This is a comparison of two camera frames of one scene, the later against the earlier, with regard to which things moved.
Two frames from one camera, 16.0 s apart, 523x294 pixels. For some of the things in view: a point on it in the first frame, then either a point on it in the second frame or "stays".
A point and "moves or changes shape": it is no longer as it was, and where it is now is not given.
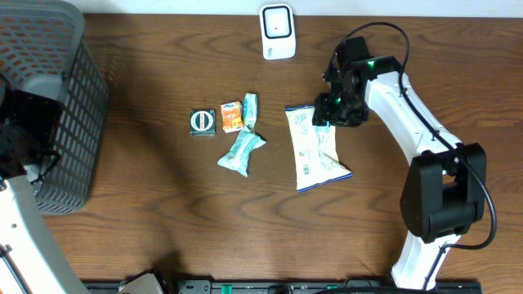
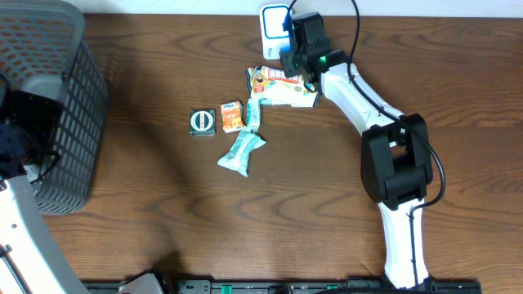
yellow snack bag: (315, 152) -> (272, 86)
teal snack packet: (238, 158) stays
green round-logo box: (203, 122) stays
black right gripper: (322, 111) -> (287, 66)
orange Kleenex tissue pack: (232, 116) stays
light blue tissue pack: (251, 109) moves or changes shape
